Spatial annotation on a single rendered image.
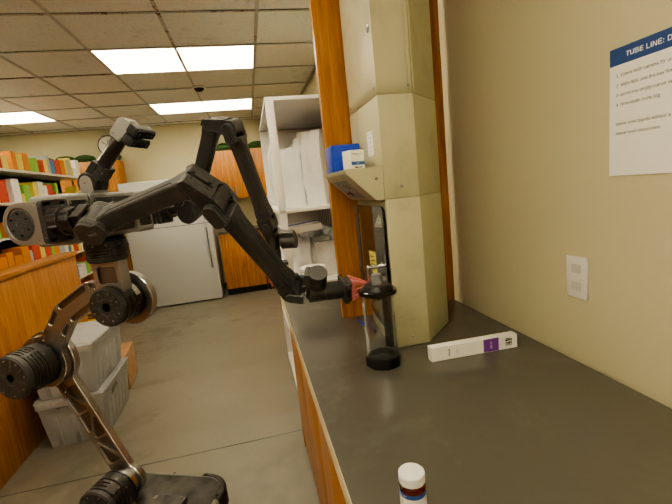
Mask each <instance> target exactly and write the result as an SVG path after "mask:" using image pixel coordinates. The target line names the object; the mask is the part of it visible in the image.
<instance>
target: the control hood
mask: <svg viewBox="0 0 672 504"><path fill-rule="evenodd" d="M325 177H326V179H327V180H328V181H330V182H331V183H332V184H333V183H336V182H343V181H346V182H347V183H348V184H349V185H351V186H352V187H353V188H354V189H355V190H356V191H358V192H359V193H360V194H361V195H362V196H363V197H365V198H366V199H365V198H350V197H349V196H348V195H346V194H345V193H344V192H343V191H342V190H341V189H339V188H338V187H337V186H336V185H335V184H333V185H334V186H335V187H337V188H338V189H339V190H340V191H341V192H343V193H344V194H345V195H346V196H347V197H349V198H350V199H352V200H376V201H379V200H384V199H385V192H384V180H383V168H382V167H381V166H376V167H366V168H355V169H345V170H342V171H338V172H334V173H330V174H327V175H326V176H325Z"/></svg>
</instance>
